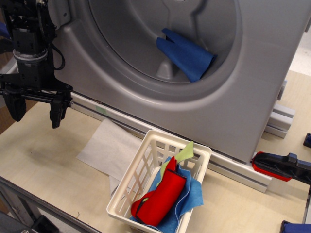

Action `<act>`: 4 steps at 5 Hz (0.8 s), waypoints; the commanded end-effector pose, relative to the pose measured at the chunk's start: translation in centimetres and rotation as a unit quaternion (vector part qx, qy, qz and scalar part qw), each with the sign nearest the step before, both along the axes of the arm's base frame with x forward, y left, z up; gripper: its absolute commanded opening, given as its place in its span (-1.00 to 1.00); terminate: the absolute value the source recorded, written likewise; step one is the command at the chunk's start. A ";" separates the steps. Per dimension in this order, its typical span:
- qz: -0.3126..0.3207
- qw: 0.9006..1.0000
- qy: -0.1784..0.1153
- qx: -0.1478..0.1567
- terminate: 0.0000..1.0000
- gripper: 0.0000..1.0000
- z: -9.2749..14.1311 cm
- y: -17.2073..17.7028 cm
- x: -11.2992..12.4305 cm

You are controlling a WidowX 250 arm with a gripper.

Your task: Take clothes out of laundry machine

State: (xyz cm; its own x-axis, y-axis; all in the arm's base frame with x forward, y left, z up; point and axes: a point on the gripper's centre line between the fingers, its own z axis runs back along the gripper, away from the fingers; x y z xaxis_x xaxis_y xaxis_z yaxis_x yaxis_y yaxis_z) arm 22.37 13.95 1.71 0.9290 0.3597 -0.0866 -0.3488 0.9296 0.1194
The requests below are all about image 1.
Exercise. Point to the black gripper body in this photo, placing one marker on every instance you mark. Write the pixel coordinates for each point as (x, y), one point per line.
(35, 80)

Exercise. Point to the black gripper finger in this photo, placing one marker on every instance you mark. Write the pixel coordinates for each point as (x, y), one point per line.
(16, 106)
(58, 110)

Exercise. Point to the dark blue cloth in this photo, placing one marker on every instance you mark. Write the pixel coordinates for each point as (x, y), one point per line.
(189, 57)

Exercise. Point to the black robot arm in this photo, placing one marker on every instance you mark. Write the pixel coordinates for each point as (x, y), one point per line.
(30, 28)

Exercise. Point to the grey toy laundry machine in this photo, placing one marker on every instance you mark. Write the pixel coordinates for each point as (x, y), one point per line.
(111, 56)

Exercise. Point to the white plastic laundry basket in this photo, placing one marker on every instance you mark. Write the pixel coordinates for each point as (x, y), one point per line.
(142, 176)

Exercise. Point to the white paper sheet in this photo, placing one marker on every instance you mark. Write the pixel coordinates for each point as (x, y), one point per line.
(110, 150)

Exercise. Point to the light green cloth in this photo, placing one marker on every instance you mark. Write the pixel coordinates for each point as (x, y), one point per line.
(185, 153)

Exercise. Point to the red fabric item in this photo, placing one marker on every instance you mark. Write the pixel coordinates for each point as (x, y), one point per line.
(154, 206)

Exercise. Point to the light blue cloth in basket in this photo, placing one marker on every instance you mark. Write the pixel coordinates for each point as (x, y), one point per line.
(190, 197)

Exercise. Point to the red and black clamp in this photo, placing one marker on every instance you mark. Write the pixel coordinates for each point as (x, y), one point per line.
(283, 168)

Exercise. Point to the black clamp right edge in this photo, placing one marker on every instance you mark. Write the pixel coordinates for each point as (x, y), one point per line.
(307, 140)

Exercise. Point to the blue clamp bottom right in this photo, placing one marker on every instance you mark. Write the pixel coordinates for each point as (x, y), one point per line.
(287, 227)

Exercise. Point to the black metal table frame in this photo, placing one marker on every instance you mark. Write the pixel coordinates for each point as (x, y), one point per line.
(32, 214)

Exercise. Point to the aluminium extrusion rail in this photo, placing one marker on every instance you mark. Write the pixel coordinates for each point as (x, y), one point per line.
(230, 167)

